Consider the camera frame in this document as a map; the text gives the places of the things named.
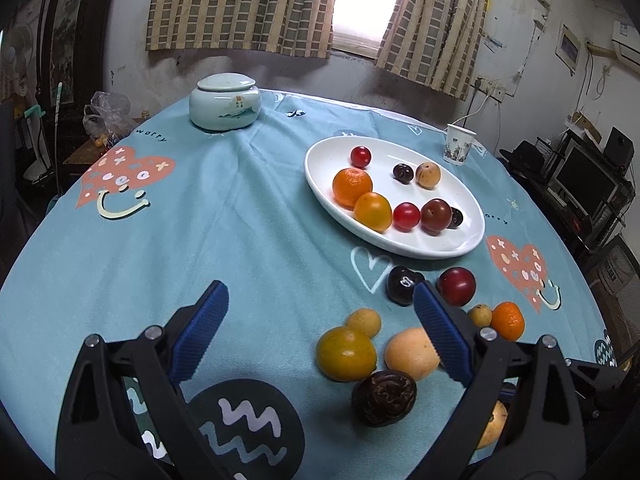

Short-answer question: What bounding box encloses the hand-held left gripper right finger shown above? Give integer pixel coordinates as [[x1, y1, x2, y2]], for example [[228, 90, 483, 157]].
[[413, 280, 587, 480]]

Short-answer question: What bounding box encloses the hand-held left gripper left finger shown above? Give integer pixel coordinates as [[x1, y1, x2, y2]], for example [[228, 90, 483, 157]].
[[54, 280, 231, 480]]

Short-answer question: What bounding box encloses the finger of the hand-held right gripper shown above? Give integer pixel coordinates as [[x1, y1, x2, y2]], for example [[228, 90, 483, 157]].
[[564, 357, 629, 423]]

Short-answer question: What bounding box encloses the large peach-coloured fruit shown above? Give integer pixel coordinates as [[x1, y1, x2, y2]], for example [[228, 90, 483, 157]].
[[384, 327, 442, 381]]

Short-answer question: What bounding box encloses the small tan loquat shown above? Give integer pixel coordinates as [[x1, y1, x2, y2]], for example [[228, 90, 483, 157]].
[[468, 304, 495, 328]]

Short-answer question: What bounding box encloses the orange tangerine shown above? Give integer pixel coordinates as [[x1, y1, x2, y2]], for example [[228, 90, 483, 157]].
[[491, 302, 526, 342], [332, 167, 374, 210]]

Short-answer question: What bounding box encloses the small yellow loquat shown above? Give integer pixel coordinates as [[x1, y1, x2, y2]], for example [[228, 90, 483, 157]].
[[346, 308, 382, 338]]

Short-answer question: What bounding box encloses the dark wrinkled passion fruit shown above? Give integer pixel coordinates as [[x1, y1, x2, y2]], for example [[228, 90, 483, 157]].
[[351, 370, 417, 427]]

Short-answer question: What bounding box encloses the yellow-green tomato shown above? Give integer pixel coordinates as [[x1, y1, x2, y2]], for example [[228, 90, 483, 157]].
[[316, 326, 378, 382]]

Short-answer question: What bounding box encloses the yellow dark-spotted fruit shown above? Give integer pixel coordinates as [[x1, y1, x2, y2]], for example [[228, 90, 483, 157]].
[[475, 400, 508, 451]]

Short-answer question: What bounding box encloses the white round plate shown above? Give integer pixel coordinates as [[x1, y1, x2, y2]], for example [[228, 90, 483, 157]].
[[304, 135, 487, 260]]

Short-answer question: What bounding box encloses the orange tomato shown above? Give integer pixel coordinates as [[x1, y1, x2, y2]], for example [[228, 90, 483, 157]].
[[354, 192, 393, 233]]

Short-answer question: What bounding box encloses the tan spotted round fruit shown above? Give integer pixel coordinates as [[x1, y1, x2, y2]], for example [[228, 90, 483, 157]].
[[415, 161, 442, 190]]

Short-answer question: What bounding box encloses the red plum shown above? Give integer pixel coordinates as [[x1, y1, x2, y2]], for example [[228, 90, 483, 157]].
[[437, 267, 476, 307]]

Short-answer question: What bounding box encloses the dark purple plum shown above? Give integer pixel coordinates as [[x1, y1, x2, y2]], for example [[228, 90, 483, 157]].
[[386, 265, 426, 307]]

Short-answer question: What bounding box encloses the black computer desk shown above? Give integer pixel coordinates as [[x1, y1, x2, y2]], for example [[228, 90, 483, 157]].
[[505, 160, 626, 261]]

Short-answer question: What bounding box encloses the printed paper cup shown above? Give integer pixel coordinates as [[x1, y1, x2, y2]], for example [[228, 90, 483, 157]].
[[442, 123, 477, 166]]

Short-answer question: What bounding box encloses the black hat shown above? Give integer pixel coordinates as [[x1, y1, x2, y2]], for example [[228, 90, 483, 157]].
[[500, 141, 548, 173]]

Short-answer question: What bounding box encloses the black computer monitor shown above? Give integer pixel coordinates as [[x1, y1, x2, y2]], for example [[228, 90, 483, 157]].
[[549, 140, 621, 221]]

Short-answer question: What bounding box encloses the wooden side table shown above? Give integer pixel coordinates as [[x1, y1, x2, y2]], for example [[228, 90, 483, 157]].
[[62, 117, 146, 168]]

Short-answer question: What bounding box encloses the pale green ceramic jar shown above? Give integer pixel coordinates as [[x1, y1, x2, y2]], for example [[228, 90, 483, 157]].
[[188, 85, 262, 131]]

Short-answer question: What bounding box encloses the white and mint floor stand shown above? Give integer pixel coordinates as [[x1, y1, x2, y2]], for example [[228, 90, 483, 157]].
[[22, 104, 53, 182]]

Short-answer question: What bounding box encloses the clear plastic bag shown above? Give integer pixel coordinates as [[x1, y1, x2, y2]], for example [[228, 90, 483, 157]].
[[82, 91, 132, 148]]

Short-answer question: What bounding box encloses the black speaker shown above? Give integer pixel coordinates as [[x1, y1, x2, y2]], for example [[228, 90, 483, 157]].
[[605, 127, 636, 168]]

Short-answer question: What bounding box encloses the pale green jar lid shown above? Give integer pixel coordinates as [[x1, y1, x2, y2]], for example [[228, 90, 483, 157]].
[[196, 73, 256, 95]]

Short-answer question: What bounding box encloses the cardboard box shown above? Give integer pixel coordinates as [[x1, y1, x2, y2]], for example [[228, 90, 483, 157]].
[[567, 112, 603, 143]]

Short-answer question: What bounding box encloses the narrow checked curtain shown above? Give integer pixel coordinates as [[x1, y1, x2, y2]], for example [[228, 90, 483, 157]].
[[375, 0, 493, 102]]

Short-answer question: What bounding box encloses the white standing fan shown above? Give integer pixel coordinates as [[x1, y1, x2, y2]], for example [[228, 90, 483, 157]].
[[2, 25, 36, 98]]

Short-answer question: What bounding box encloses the wide checked curtain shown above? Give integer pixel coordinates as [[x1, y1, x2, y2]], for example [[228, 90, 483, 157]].
[[146, 0, 341, 59]]

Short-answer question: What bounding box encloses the dark framed painting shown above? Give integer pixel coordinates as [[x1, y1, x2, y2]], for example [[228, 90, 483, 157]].
[[37, 0, 123, 106]]

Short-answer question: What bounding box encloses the bright window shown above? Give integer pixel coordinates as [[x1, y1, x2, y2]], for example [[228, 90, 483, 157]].
[[330, 0, 416, 58]]

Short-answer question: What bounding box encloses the white air conditioner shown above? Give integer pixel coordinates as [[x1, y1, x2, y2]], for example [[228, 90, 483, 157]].
[[612, 20, 640, 68]]

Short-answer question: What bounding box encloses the white power cable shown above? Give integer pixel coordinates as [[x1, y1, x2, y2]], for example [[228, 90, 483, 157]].
[[452, 92, 488, 128]]

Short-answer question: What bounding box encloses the white wall socket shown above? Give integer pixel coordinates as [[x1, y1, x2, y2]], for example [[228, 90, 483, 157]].
[[474, 77, 507, 101]]

